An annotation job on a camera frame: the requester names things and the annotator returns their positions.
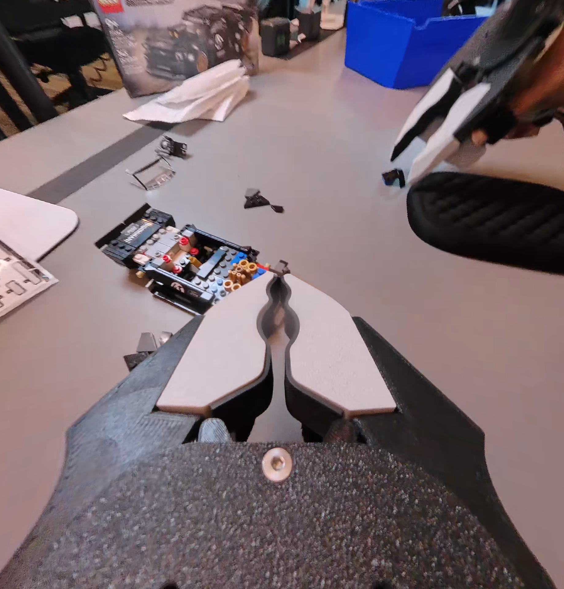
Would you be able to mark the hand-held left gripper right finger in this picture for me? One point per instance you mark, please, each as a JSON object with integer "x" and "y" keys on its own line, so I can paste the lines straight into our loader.
{"x": 342, "y": 363}

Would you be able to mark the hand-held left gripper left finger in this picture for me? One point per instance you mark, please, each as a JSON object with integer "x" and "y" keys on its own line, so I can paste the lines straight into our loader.
{"x": 218, "y": 354}

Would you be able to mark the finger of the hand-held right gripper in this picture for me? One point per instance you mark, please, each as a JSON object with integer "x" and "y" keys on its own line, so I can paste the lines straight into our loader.
{"x": 429, "y": 106}
{"x": 452, "y": 129}

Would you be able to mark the small black lego brick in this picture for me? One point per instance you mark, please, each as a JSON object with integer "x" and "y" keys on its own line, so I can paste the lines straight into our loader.
{"x": 394, "y": 179}

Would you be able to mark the lego car model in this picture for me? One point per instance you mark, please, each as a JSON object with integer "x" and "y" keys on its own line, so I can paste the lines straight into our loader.
{"x": 172, "y": 262}

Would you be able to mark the grey lego slope piece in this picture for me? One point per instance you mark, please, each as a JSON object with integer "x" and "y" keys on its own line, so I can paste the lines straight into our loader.
{"x": 153, "y": 342}

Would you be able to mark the black wedge lego plate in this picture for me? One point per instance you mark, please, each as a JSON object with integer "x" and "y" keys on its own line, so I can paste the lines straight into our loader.
{"x": 255, "y": 199}

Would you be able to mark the clear lego windshield piece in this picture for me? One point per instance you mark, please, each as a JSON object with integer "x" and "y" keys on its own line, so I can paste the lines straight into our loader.
{"x": 153, "y": 177}

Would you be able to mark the small black lego assembly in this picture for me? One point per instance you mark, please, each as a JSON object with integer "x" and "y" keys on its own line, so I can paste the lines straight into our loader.
{"x": 170, "y": 145}

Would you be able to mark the lego sticker sheet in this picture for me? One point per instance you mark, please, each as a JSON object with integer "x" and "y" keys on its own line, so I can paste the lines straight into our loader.
{"x": 11, "y": 281}

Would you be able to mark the lego set box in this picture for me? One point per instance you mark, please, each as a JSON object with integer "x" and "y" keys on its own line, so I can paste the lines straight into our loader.
{"x": 172, "y": 46}

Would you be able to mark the blue plastic bin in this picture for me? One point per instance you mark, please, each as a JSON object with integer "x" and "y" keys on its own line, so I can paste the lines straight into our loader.
{"x": 402, "y": 46}

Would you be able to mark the black box-shaped device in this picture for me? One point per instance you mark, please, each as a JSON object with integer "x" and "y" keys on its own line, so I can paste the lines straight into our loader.
{"x": 276, "y": 37}
{"x": 310, "y": 25}

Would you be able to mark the crumpled white paper bag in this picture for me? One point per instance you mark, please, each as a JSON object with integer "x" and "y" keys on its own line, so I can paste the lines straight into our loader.
{"x": 204, "y": 92}

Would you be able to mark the black office chair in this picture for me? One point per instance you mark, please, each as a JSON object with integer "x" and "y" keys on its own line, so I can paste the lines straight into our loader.
{"x": 52, "y": 37}

